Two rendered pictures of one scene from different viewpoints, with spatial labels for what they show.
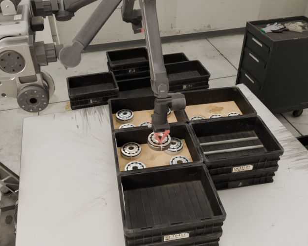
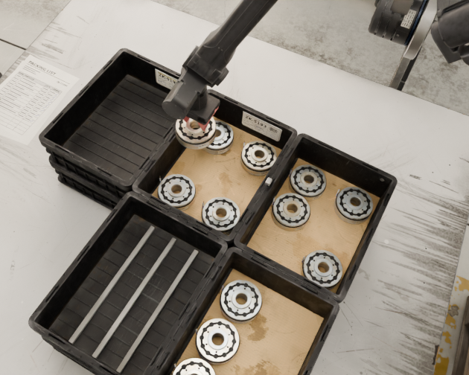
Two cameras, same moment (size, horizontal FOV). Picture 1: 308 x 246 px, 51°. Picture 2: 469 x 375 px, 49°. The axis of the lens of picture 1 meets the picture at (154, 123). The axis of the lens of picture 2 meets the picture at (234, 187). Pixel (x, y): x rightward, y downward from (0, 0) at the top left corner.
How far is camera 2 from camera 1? 1.72 m
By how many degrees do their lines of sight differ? 71
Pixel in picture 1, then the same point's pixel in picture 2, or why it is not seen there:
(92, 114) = (438, 216)
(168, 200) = (140, 143)
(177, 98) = (177, 91)
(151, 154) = (232, 181)
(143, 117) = (333, 236)
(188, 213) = (103, 146)
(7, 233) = not seen: hidden behind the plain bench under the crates
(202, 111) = (274, 354)
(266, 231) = (15, 250)
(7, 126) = not seen: outside the picture
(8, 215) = not seen: hidden behind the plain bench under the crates
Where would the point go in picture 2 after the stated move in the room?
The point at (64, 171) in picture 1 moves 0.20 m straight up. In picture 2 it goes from (318, 114) to (331, 74)
